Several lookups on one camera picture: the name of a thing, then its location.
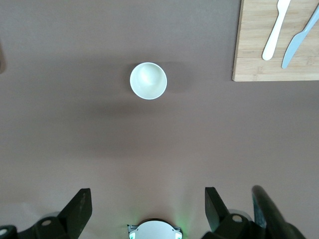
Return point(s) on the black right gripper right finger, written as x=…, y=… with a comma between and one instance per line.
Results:
x=218, y=219

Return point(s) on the white plastic cup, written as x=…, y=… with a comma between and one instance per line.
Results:
x=148, y=81

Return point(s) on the grey plastic knife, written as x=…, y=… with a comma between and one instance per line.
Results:
x=292, y=47

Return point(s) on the white plastic knife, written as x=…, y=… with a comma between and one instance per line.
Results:
x=272, y=37

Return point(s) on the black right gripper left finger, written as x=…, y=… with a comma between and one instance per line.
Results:
x=72, y=219

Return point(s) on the wooden cutting board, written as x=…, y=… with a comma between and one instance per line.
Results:
x=254, y=37

